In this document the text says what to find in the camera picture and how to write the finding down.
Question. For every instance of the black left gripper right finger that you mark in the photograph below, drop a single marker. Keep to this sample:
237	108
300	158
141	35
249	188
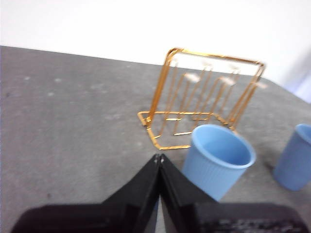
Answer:
194	213

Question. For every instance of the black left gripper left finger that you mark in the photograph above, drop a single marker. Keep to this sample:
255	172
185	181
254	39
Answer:
126	208

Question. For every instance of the blue ribbed plastic cup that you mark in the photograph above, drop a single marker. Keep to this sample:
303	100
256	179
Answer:
213	174
294	165

